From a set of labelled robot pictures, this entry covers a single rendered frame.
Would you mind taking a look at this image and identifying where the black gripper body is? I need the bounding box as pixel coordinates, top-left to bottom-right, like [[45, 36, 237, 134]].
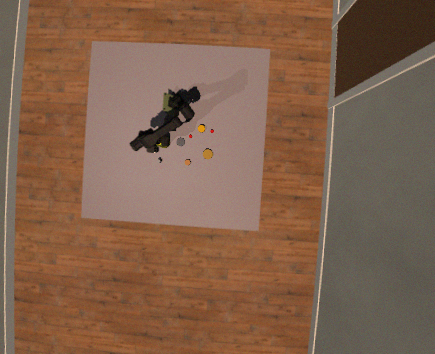
[[138, 131, 170, 147]]

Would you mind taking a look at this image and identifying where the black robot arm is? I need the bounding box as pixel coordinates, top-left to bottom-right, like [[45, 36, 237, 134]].
[[130, 94, 195, 153]]

